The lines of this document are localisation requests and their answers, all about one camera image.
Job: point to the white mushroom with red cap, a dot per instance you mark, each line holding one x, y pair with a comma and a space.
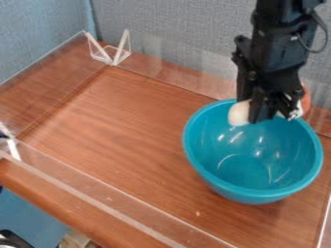
238, 112

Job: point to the clear acrylic back barrier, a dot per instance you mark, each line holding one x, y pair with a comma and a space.
195, 69

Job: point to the blue plastic bowl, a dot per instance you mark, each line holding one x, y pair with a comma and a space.
254, 164

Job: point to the clear acrylic front barrier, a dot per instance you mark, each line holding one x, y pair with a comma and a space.
40, 177

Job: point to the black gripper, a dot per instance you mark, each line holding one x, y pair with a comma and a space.
271, 56

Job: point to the clear acrylic barrier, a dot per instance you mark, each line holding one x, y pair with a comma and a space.
195, 69
40, 177

